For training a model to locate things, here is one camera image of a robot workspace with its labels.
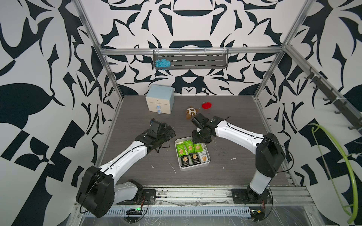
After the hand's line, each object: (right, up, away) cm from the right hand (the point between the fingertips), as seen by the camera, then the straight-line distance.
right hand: (193, 138), depth 86 cm
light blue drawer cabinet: (-22, +25, +13) cm, 36 cm away
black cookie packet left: (-5, -13, -3) cm, 14 cm away
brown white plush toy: (0, +16, +21) cm, 27 cm away
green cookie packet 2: (-2, -6, +3) cm, 7 cm away
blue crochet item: (-19, +47, +5) cm, 50 cm away
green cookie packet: (-7, -8, +2) cm, 11 cm away
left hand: (-15, +4, -1) cm, 16 cm away
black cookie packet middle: (+1, -11, -1) cm, 12 cm away
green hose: (+53, -19, -37) cm, 67 cm away
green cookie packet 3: (+3, -6, +3) cm, 8 cm away
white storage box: (-8, -15, -2) cm, 17 cm away
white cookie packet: (+6, -11, -1) cm, 12 cm away
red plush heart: (+13, +21, +28) cm, 37 cm away
